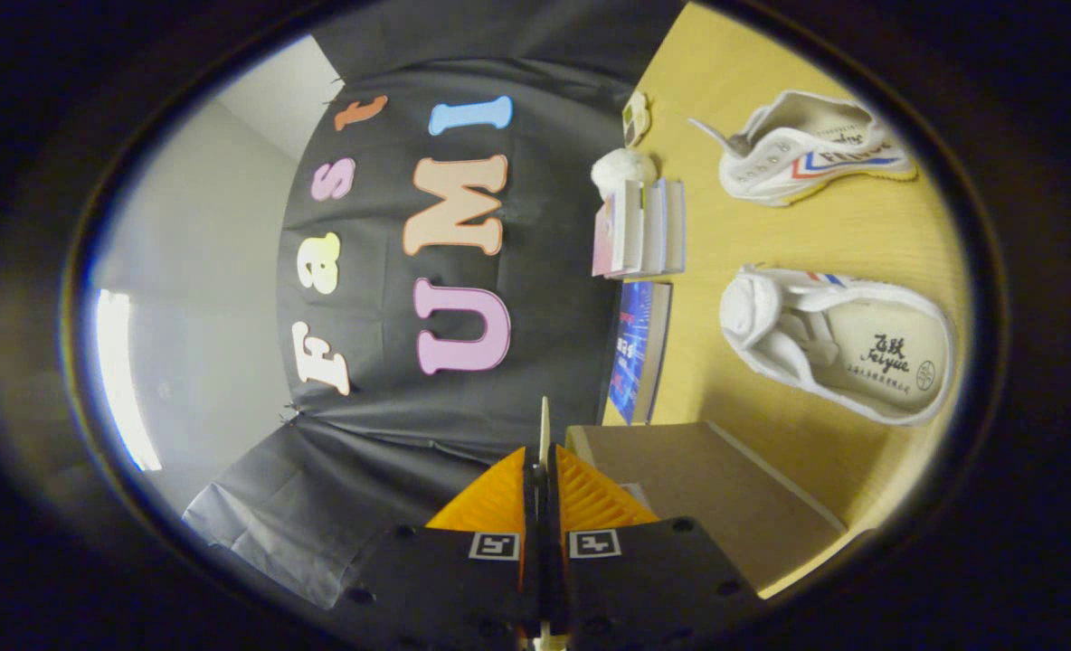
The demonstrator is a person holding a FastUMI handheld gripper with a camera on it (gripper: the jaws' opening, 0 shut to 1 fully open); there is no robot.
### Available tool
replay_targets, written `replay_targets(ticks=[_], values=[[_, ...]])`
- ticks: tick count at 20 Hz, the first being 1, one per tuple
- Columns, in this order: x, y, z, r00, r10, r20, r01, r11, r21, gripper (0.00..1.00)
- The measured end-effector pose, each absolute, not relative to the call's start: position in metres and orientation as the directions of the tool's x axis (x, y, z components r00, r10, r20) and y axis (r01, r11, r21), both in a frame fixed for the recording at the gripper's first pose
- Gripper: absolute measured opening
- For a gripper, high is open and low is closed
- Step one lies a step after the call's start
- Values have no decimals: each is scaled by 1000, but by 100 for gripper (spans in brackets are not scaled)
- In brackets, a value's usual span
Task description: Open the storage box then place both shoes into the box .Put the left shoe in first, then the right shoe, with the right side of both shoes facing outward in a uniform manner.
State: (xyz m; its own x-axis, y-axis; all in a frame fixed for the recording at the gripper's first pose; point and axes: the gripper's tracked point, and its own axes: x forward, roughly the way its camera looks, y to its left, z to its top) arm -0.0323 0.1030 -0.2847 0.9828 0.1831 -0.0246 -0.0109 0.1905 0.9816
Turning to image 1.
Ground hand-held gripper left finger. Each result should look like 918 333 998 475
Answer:
329 446 544 646

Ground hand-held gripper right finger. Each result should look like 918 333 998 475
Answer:
543 444 763 645

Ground brown cardboard storage box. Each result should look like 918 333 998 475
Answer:
564 420 848 592

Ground white shoe with printed insole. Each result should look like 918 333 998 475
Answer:
719 264 958 427

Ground white shoe with striped side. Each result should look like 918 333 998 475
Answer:
689 90 918 207

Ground blue book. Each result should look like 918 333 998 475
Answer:
608 280 674 427

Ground black backdrop cloth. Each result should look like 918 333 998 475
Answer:
183 0 687 609

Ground row of upright books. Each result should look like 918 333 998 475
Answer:
592 177 687 279

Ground white fluffy plush toy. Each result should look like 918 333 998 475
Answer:
591 147 659 201

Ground small cream figurine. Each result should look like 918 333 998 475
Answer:
622 90 652 148

